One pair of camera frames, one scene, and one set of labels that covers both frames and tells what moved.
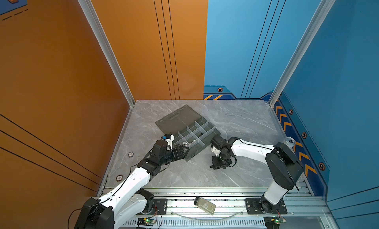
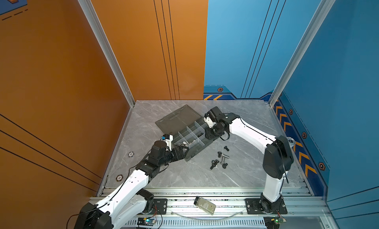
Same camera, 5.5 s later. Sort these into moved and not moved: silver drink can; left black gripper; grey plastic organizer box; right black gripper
Moved: right black gripper
Not moved: left black gripper; silver drink can; grey plastic organizer box
